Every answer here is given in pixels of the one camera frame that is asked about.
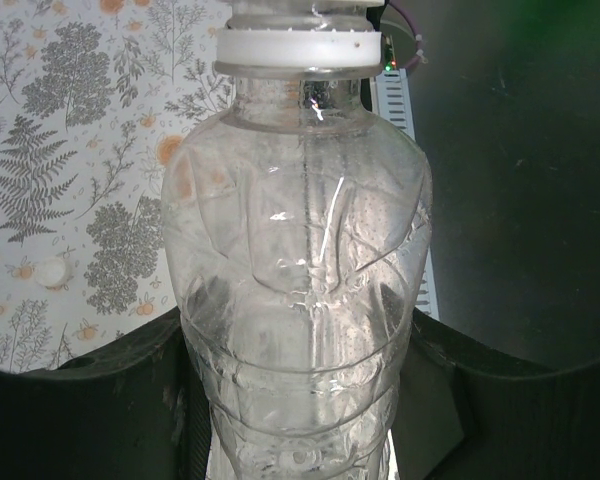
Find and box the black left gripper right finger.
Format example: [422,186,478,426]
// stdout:
[390,305,600,480]

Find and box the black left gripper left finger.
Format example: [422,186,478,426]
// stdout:
[0,313,216,480]

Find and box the white bottle cap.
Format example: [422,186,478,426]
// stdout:
[33,256,72,291]

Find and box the clear unlabelled plastic bottle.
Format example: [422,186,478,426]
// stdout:
[159,5,434,480]

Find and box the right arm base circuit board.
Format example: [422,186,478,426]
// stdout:
[378,30,400,76]

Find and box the floral patterned table cover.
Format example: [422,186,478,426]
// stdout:
[0,0,241,374]

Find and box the white slotted cable duct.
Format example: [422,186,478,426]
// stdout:
[368,69,441,320]

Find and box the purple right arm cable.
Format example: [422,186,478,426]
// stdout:
[385,0,430,71]

